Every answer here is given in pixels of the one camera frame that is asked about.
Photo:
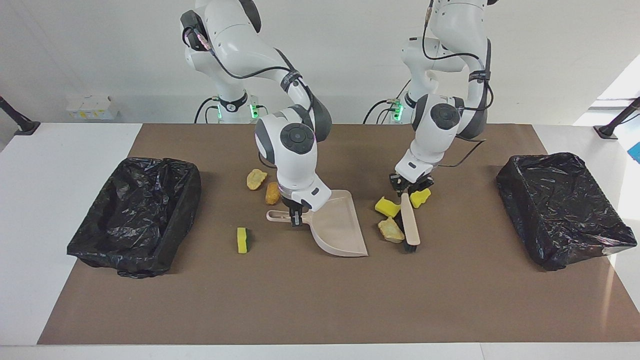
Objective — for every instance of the beige hand brush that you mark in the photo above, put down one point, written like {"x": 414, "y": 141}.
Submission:
{"x": 411, "y": 220}

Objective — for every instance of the brown table mat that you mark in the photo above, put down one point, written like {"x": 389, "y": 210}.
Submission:
{"x": 320, "y": 300}

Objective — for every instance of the small yellow green sponge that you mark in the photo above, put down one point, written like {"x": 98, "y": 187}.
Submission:
{"x": 242, "y": 241}

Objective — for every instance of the beige plastic dustpan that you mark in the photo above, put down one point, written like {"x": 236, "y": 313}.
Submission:
{"x": 340, "y": 230}

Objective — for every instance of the brown oval sponge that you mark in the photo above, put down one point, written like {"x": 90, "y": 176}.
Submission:
{"x": 272, "y": 194}

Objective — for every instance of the yellow sponge chunk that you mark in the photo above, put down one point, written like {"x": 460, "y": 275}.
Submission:
{"x": 387, "y": 207}

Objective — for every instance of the white wall boxes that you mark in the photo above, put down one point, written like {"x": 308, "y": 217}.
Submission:
{"x": 92, "y": 107}

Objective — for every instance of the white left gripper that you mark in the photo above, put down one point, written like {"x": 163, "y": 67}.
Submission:
{"x": 415, "y": 167}

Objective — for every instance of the blue object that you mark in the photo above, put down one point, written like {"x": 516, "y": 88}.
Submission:
{"x": 636, "y": 152}

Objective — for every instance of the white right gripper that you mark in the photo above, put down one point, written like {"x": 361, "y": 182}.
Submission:
{"x": 312, "y": 196}

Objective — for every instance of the black camera stand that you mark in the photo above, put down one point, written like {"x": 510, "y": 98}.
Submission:
{"x": 607, "y": 131}
{"x": 27, "y": 127}

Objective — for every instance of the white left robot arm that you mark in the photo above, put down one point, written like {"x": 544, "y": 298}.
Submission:
{"x": 435, "y": 130}

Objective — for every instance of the notched yellow sponge piece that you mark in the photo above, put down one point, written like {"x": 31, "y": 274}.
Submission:
{"x": 420, "y": 198}

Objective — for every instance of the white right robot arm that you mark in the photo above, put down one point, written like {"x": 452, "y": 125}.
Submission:
{"x": 295, "y": 160}

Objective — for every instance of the beige sponge scrap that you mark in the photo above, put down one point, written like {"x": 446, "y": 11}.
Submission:
{"x": 256, "y": 179}
{"x": 391, "y": 231}

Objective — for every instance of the black bag lined bin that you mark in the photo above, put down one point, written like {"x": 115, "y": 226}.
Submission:
{"x": 560, "y": 210}
{"x": 135, "y": 215}

